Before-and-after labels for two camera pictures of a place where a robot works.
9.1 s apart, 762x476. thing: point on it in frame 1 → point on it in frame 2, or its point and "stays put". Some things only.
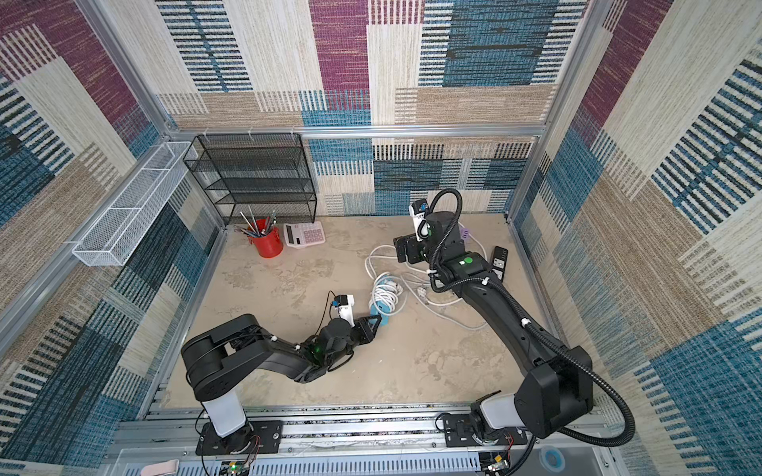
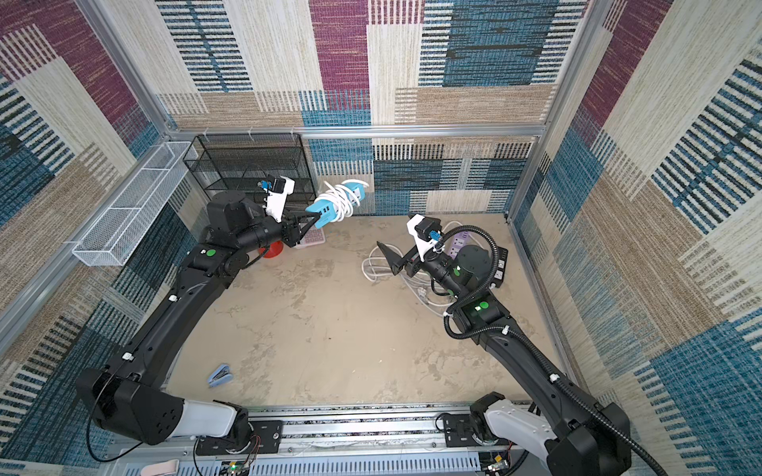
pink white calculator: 299,235 stays put
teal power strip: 384,300 → 326,208
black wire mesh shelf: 268,171 stays put
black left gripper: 364,330 → 291,226
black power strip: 499,263 stays put
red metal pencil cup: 270,245 stays put
